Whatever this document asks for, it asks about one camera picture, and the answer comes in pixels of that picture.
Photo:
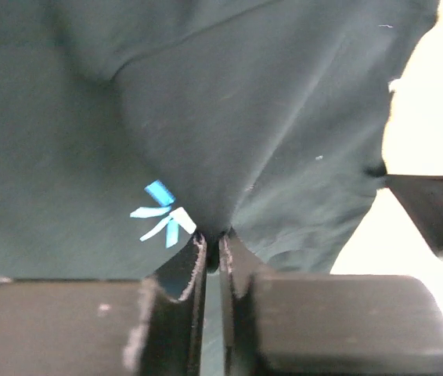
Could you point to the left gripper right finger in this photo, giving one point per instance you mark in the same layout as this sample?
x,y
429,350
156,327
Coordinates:
x,y
289,323

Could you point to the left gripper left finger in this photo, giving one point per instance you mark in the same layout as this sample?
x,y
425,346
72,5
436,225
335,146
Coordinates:
x,y
152,326

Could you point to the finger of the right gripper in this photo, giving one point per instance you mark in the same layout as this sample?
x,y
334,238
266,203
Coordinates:
x,y
422,198

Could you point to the black t shirt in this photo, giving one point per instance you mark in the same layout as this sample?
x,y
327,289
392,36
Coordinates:
x,y
127,127

